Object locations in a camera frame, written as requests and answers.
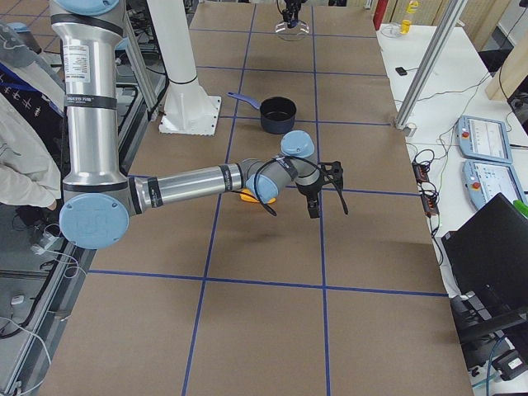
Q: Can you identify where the dark blue saucepan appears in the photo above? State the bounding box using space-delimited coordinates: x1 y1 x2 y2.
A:
227 92 297 134

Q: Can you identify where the upper teach pendant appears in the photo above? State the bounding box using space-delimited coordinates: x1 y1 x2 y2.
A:
455 115 513 164

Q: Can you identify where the black monitor stand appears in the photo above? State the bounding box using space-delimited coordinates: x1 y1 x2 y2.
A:
450 285 527 361

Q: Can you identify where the black laptop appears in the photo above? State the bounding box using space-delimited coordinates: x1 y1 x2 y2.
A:
441 193 527 309

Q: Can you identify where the lower teach pendant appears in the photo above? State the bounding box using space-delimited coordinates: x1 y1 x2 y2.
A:
462 159 527 210

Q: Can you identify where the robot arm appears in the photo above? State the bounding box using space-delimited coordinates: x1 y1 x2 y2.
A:
276 0 304 29
49 1 324 249

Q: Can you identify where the aluminium camera post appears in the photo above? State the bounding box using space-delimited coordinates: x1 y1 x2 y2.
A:
394 0 468 137

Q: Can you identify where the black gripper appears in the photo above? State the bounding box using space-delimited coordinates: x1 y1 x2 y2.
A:
296 181 322 219
281 0 301 27

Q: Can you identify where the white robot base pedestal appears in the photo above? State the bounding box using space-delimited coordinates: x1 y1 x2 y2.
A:
148 0 222 136

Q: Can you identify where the small black box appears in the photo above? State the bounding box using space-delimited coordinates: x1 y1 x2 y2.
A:
395 67 408 76

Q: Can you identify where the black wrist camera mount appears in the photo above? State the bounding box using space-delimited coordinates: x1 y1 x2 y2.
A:
318 161 343 191

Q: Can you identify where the yellow corn cob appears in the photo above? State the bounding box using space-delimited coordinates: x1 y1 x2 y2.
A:
238 188 276 205

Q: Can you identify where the person in white coat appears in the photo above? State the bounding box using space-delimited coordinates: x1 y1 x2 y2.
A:
1 22 68 215

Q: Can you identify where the teach pendant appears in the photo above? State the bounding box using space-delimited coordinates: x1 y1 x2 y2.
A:
455 115 513 164
462 159 527 210

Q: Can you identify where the glass pot lid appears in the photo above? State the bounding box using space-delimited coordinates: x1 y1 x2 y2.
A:
275 20 310 41

